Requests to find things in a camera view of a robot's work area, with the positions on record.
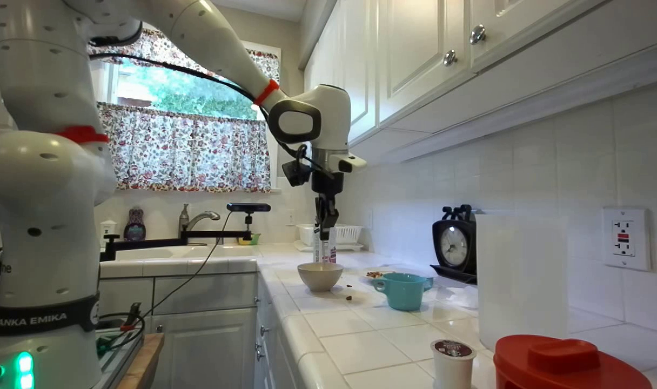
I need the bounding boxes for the white lower cabinets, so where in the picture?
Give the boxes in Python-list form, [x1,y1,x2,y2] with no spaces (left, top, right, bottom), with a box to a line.
[98,270,308,389]

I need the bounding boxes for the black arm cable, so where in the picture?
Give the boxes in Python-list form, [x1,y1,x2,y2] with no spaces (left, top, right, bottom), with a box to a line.
[88,53,262,103]

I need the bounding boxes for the white wall outlet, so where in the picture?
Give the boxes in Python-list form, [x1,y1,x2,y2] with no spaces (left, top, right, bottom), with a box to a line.
[603,205,652,274]

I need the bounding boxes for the white upper cabinets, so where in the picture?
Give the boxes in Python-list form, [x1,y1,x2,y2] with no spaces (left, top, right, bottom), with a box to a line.
[303,0,657,180]

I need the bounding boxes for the black stereo camera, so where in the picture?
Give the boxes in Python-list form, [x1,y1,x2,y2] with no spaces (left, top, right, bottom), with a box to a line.
[225,201,272,217]

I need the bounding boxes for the white cabinets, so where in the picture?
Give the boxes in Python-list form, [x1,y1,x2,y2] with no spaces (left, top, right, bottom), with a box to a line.
[303,0,657,180]
[98,270,308,389]

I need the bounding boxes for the floral curtain valance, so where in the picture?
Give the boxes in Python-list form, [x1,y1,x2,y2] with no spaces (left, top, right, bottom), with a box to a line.
[88,24,282,83]

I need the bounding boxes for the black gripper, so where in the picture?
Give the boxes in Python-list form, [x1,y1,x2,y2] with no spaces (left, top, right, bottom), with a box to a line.
[308,170,346,245]

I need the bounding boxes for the red lidded container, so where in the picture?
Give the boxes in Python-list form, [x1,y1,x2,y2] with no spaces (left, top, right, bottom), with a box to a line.
[491,333,655,389]

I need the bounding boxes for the kitchen window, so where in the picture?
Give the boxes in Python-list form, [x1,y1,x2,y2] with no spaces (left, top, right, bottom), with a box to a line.
[108,62,266,124]

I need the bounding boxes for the beige ceramic bowl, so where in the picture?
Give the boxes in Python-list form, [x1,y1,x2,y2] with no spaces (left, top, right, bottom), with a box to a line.
[296,259,346,295]

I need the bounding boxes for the black camera cable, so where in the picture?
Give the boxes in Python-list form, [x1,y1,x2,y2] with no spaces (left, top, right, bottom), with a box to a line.
[95,211,236,342]

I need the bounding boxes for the red green wire bundle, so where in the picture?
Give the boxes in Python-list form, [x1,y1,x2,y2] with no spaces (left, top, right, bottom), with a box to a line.
[92,301,150,359]

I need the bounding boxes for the granulated sugar box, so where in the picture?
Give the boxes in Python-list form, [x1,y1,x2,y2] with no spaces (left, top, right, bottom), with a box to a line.
[312,224,339,266]

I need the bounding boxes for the chrome kitchen faucet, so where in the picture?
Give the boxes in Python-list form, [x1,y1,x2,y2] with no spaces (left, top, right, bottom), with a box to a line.
[175,201,223,243]

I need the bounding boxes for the white kitchen sink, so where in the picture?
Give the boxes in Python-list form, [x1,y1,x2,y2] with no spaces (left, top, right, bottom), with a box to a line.
[99,243,262,279]

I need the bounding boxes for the small white pod cup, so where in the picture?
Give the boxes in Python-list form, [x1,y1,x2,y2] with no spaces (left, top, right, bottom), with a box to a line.
[427,338,479,389]

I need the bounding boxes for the teal handled cup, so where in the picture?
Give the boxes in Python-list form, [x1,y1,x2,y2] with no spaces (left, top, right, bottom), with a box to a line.
[369,270,436,313]

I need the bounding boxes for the floral cafe curtain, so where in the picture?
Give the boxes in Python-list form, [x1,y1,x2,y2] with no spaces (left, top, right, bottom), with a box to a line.
[98,99,274,194]

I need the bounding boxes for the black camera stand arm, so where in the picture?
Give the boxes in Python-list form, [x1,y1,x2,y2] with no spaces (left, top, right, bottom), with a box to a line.
[99,212,254,265]

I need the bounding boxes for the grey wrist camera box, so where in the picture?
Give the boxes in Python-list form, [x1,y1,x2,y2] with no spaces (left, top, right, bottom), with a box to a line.
[334,152,369,176]

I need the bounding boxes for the white plate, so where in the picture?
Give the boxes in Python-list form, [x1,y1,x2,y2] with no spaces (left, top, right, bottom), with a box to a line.
[361,266,399,283]

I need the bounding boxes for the wooden table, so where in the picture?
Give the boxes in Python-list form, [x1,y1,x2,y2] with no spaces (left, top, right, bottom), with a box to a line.
[114,332,167,389]

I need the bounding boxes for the black wrist cable connector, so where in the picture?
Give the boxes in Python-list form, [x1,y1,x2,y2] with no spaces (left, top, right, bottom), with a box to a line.
[278,159,315,191]

